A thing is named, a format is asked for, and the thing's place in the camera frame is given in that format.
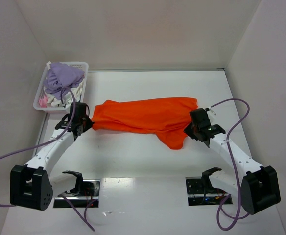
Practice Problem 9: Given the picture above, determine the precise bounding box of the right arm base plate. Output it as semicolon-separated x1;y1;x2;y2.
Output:
186;177;228;206

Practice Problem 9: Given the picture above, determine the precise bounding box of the white t shirt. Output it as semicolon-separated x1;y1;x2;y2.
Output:
44;82;84;108

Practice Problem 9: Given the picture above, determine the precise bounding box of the white plastic laundry basket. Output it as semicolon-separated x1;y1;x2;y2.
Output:
33;62;89;113

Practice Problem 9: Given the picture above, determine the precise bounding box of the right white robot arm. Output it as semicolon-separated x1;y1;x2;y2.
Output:
184;108;281;215

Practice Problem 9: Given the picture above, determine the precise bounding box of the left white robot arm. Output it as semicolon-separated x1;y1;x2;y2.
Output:
10;102;94;211

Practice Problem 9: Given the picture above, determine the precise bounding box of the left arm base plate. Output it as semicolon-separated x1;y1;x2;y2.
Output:
62;179;100;208

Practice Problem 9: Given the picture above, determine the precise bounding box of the purple t shirt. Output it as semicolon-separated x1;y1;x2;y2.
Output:
43;62;85;94

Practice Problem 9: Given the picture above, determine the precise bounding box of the orange t shirt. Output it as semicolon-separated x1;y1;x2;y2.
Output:
92;97;198;150

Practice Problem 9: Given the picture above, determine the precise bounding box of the pink cloth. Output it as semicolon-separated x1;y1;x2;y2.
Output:
38;96;48;108

